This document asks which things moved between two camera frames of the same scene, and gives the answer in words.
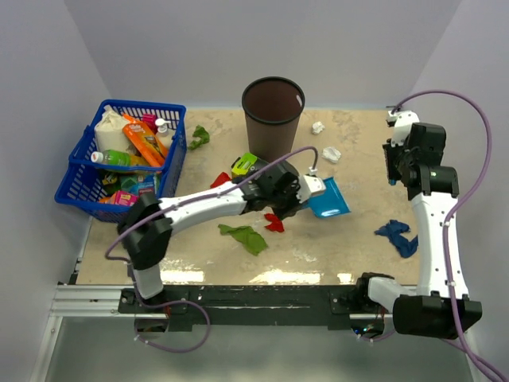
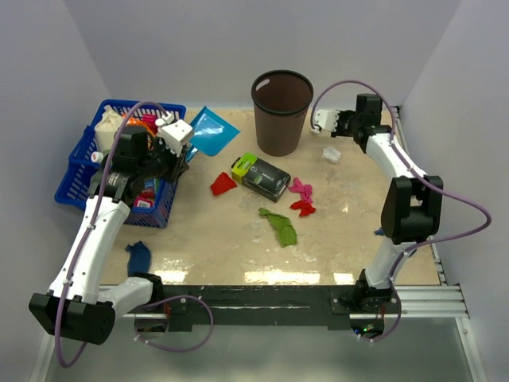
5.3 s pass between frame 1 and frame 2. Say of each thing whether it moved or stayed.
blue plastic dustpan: moved
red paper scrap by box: stayed
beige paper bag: stayed
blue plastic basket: stayed
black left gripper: moved
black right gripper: moved
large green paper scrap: moved
